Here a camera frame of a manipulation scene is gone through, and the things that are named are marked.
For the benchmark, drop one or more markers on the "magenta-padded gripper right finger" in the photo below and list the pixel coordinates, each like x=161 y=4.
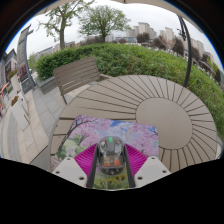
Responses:
x=136 y=160

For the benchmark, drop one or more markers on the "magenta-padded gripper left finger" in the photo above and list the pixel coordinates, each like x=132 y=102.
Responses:
x=85 y=160

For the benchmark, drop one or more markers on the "transparent computer mouse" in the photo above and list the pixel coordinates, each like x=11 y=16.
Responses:
x=111 y=156

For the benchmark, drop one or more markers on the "cherry blossom print mouse pad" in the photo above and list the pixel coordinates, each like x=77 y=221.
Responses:
x=86 y=130

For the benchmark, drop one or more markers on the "white planter box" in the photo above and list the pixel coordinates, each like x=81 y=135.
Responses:
x=20 y=115

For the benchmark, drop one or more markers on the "brown slatted chair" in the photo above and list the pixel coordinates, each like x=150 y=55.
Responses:
x=76 y=73

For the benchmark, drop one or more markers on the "green hedge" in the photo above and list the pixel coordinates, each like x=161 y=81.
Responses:
x=133 y=56

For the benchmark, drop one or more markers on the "sparse-leaved tree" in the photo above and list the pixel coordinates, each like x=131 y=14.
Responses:
x=61 y=36

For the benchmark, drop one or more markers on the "tall grey sign pillar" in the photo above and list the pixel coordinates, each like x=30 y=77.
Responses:
x=22 y=50

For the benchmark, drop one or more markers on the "group of apartment buildings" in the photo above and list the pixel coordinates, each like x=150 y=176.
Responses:
x=144 y=27

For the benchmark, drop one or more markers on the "round leafy tree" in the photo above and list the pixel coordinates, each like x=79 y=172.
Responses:
x=103 y=20

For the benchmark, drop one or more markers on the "beige patio umbrella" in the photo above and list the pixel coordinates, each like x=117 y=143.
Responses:
x=153 y=2

